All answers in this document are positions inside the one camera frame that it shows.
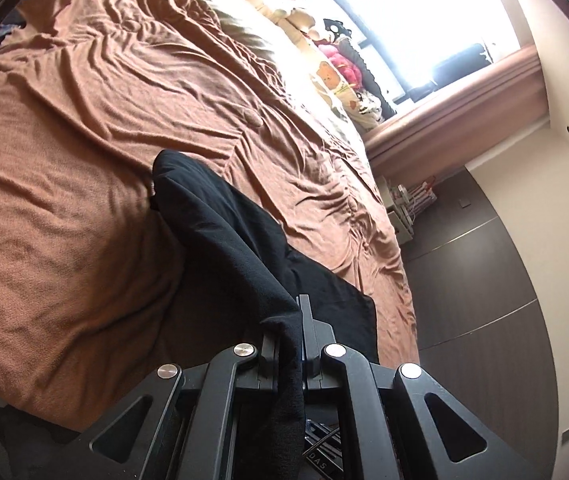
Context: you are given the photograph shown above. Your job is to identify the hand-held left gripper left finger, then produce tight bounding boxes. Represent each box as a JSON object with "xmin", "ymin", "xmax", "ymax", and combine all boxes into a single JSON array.
[{"xmin": 49, "ymin": 330, "xmax": 285, "ymax": 480}]

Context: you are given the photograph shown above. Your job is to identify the brown blanket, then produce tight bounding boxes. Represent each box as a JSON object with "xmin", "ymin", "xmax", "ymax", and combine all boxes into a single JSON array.
[{"xmin": 0, "ymin": 0, "xmax": 420, "ymax": 433}]

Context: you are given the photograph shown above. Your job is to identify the pink curtain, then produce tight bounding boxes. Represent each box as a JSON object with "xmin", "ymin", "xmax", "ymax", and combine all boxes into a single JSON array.
[{"xmin": 364, "ymin": 45, "xmax": 550, "ymax": 171}]

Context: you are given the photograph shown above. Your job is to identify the cream pillows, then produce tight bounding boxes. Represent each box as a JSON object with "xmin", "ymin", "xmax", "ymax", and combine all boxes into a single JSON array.
[{"xmin": 172, "ymin": 0, "xmax": 325, "ymax": 116}]

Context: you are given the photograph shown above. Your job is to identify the beige plush bear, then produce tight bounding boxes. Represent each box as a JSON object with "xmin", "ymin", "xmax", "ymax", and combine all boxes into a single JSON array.
[{"xmin": 269, "ymin": 5, "xmax": 321, "ymax": 41}]

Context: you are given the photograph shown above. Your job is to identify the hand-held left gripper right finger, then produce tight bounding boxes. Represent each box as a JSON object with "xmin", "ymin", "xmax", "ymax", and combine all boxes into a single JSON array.
[{"xmin": 298, "ymin": 294, "xmax": 530, "ymax": 480}]

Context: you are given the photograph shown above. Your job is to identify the black pants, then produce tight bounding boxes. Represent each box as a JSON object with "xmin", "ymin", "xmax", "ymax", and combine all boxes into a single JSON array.
[{"xmin": 150, "ymin": 149, "xmax": 381, "ymax": 480}]

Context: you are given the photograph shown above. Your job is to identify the dark patterned garment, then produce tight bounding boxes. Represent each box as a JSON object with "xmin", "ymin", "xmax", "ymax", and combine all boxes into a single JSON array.
[{"xmin": 0, "ymin": 10, "xmax": 28, "ymax": 43}]

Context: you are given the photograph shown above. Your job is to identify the cream nightstand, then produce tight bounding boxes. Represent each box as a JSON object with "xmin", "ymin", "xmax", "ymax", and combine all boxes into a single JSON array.
[{"xmin": 387, "ymin": 180, "xmax": 416, "ymax": 246}]

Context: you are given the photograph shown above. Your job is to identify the bear print cushion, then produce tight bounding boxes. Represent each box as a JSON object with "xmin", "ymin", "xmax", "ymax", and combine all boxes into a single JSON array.
[{"xmin": 309, "ymin": 60, "xmax": 346, "ymax": 97}]

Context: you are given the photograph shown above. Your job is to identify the window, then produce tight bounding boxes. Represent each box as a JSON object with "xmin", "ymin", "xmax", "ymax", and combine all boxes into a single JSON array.
[{"xmin": 304, "ymin": 0, "xmax": 522, "ymax": 106}]

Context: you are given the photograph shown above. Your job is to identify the pink plush toy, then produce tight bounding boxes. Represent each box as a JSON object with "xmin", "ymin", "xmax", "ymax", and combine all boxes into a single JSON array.
[{"xmin": 327, "ymin": 45, "xmax": 361, "ymax": 83}]

